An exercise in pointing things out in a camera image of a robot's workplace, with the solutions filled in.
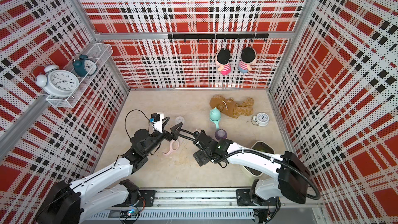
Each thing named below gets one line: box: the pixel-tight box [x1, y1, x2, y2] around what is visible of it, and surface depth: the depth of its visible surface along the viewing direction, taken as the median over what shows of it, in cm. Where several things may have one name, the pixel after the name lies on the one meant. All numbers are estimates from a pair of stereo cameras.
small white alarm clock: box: [252, 112, 270, 127], surface depth 101 cm
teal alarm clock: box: [72, 53, 98, 78], surface depth 73 cm
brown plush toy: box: [209, 94, 255, 119], surface depth 101 cm
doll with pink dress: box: [215, 48, 233, 76], surface depth 98 cm
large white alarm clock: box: [31, 64, 80, 99], surface depth 63 cm
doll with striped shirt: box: [238, 46, 258, 74], surface depth 96 cm
